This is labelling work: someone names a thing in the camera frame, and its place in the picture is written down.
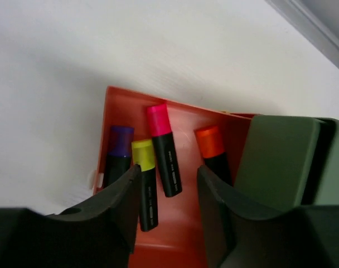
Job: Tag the yellow highlighter marker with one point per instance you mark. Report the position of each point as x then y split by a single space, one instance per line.
143 155

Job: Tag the pink highlighter marker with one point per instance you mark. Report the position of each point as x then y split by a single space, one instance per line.
164 147

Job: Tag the purple highlighter marker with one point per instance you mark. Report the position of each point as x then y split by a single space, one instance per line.
119 153

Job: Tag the orange highlighter marker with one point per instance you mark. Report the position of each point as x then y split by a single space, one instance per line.
213 152

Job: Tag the green top drawer box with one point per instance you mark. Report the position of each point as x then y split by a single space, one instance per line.
290 161

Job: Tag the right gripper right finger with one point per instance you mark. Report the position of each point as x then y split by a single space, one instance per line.
240 232

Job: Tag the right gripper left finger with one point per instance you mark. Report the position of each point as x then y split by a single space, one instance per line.
98 232

